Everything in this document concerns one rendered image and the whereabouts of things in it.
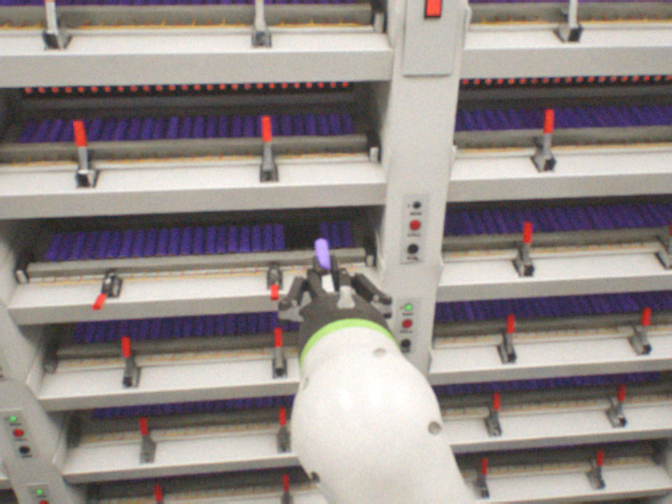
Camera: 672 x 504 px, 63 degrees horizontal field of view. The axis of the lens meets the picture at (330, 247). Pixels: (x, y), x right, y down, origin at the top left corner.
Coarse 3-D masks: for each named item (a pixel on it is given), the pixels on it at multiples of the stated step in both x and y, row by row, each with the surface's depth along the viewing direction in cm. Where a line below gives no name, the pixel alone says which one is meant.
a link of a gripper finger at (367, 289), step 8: (360, 280) 67; (368, 280) 67; (360, 288) 67; (368, 288) 64; (376, 288) 64; (368, 296) 64; (384, 296) 62; (392, 296) 61; (384, 304) 61; (392, 312) 62
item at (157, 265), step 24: (48, 264) 90; (72, 264) 91; (96, 264) 91; (120, 264) 91; (144, 264) 91; (168, 264) 91; (192, 264) 92; (216, 264) 92; (240, 264) 93; (264, 264) 93; (288, 264) 94
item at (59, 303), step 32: (32, 224) 97; (288, 224) 102; (352, 224) 103; (32, 256) 92; (0, 288) 85; (32, 288) 90; (64, 288) 90; (96, 288) 90; (128, 288) 90; (160, 288) 91; (192, 288) 91; (224, 288) 91; (256, 288) 91; (288, 288) 91; (32, 320) 90; (64, 320) 90
